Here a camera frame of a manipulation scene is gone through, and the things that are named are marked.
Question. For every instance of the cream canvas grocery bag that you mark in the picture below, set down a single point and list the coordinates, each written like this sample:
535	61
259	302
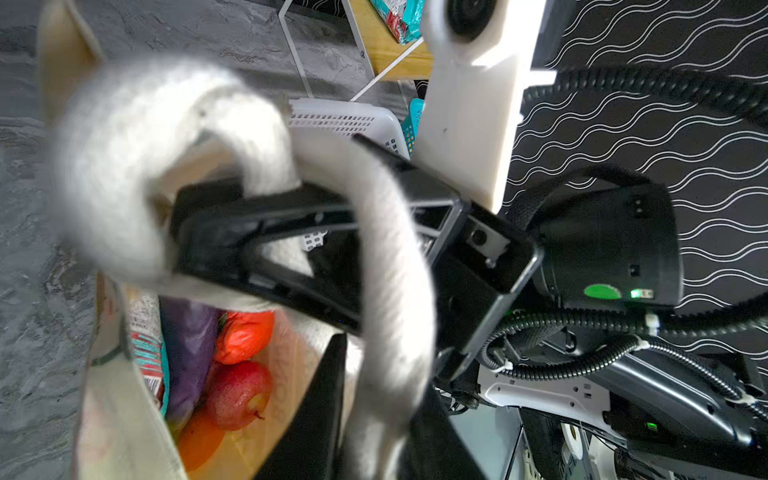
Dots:
126	135

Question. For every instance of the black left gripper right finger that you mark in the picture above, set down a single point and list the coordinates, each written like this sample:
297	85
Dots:
433	449

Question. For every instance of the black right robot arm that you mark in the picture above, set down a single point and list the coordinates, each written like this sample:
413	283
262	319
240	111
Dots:
605	264

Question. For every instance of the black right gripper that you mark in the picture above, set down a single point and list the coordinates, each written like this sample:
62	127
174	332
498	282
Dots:
480	262

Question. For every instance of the teal pink snack bag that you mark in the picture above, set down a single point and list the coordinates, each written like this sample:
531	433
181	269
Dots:
149	350

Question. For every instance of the teal snack bag lower shelf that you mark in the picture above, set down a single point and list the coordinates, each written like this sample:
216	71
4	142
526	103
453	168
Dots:
401	17

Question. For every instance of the red bell pepper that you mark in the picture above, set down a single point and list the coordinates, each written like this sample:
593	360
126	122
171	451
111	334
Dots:
243	335

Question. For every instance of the teal plastic basket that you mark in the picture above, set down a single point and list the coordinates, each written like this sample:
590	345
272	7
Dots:
410	124

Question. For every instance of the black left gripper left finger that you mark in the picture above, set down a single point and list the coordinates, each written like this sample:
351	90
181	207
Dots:
308	447

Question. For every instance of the purple eggplant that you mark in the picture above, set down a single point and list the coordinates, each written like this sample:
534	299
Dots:
190	331

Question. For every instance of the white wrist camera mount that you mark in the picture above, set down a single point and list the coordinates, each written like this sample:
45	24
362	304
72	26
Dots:
483	54

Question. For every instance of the white plastic basket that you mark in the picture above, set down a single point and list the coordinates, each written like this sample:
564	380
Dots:
348	119

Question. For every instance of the orange tangerine with leaves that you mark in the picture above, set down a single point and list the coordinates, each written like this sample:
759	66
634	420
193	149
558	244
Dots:
199	440

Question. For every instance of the red apple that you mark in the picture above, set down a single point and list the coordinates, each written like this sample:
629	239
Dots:
238	394

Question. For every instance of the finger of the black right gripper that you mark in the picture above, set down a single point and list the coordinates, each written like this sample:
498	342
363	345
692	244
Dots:
221	209
237	264

